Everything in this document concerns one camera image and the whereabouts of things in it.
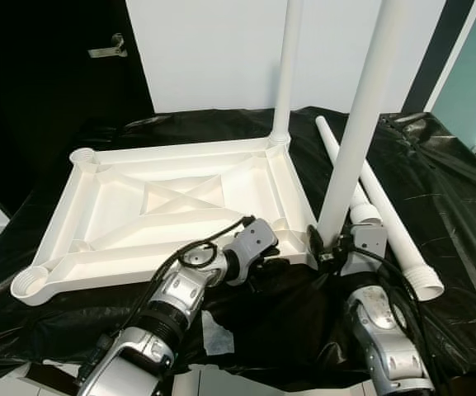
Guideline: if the white tapered table leg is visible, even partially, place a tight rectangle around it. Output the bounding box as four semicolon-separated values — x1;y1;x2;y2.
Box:
313;115;384;226
358;161;445;302
315;0;410;249
270;0;305;151

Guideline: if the white plastic table top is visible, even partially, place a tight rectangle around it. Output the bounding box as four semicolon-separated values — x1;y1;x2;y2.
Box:
10;136;323;309

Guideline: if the black plastic table cover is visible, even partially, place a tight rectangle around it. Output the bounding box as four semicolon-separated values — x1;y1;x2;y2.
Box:
0;106;476;389

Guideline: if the black door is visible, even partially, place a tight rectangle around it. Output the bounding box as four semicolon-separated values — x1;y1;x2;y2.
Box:
0;0;156;219

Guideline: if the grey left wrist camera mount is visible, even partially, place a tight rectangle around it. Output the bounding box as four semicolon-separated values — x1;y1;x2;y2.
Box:
224;215;280;287

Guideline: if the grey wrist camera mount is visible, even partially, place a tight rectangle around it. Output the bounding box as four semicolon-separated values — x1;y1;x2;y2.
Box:
224;215;280;287
340;226;388;278

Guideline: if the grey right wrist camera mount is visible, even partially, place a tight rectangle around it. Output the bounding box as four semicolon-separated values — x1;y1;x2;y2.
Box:
340;226;388;278

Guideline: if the black wall pillar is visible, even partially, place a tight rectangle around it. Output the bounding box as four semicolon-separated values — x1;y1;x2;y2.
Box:
402;0;476;115

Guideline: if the silver door handle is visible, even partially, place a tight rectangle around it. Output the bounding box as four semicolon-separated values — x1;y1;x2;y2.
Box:
87;33;130;59

